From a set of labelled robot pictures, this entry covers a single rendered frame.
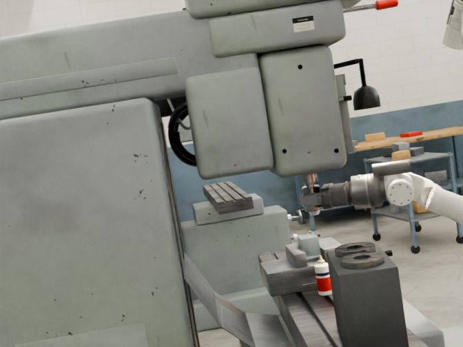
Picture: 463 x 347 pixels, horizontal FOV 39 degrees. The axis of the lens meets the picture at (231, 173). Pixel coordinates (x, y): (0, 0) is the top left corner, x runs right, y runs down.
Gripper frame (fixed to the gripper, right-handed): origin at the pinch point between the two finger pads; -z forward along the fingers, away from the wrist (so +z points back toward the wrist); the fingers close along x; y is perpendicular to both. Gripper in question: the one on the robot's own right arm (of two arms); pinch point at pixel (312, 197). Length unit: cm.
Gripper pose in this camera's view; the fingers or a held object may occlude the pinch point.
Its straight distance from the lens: 175.1
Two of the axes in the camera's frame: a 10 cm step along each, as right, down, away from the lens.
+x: -2.5, 1.3, -9.6
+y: 1.7, 9.8, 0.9
